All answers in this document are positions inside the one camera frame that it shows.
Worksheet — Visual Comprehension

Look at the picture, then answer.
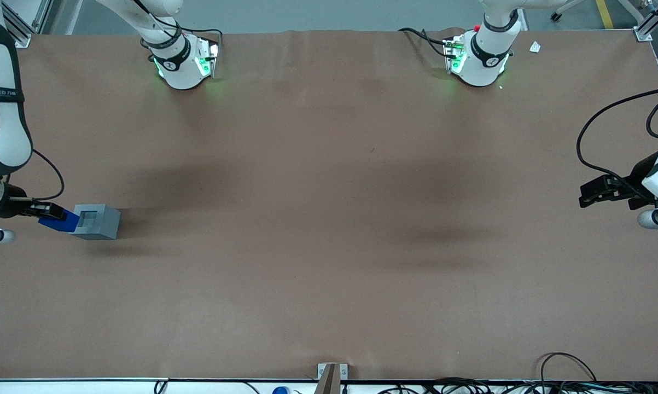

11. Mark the aluminium frame profile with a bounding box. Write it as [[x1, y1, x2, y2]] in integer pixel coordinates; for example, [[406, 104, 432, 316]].
[[616, 0, 655, 42], [1, 0, 54, 49]]

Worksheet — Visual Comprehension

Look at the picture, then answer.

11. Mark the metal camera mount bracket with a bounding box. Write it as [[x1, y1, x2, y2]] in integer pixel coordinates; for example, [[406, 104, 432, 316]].
[[315, 363, 349, 394]]

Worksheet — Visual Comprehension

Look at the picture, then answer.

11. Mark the black right arm base cable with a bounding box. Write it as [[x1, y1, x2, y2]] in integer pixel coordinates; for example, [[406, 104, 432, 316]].
[[132, 0, 224, 51]]

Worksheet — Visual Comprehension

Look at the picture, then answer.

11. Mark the paper table cover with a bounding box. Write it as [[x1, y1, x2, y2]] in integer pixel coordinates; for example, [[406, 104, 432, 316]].
[[0, 27, 658, 381]]

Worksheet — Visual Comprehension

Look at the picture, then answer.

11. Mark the long black left arm cable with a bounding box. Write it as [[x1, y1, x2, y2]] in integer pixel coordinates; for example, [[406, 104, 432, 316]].
[[576, 86, 658, 200]]

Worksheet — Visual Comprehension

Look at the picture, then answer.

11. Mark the gray cube base with hole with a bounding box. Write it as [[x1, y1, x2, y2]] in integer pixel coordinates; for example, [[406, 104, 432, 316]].
[[68, 204, 121, 241]]

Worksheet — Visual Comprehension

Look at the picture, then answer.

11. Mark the stand leg with caster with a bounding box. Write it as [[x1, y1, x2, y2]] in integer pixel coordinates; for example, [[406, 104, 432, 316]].
[[550, 0, 587, 22]]

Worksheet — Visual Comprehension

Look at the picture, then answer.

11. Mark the blue plastic part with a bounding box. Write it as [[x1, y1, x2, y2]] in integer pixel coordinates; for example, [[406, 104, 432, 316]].
[[38, 210, 81, 234]]

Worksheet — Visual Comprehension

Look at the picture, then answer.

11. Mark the black looped cable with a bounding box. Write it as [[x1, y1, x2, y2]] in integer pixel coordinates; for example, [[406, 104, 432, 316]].
[[539, 352, 598, 385]]

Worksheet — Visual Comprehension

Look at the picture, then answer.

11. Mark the black cable bundle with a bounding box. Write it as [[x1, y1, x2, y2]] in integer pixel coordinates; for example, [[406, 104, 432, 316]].
[[378, 376, 658, 394]]

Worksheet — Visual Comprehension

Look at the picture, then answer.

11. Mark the black right arm wrist cable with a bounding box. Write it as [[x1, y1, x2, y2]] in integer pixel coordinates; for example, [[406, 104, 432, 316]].
[[11, 149, 66, 202]]

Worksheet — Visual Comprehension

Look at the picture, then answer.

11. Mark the black arm base cable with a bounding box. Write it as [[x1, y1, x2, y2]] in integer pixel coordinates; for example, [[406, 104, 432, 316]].
[[398, 27, 451, 59], [132, 0, 224, 51]]

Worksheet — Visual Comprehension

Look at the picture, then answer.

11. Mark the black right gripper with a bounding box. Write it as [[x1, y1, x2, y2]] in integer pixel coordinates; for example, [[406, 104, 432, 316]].
[[1, 183, 68, 220]]

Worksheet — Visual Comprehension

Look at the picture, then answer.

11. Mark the black left arm base cable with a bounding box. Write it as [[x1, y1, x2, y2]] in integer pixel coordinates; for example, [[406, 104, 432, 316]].
[[398, 27, 451, 59]]

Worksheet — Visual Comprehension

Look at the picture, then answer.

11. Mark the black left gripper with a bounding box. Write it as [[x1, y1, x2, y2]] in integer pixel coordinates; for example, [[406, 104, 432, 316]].
[[578, 153, 658, 211]]

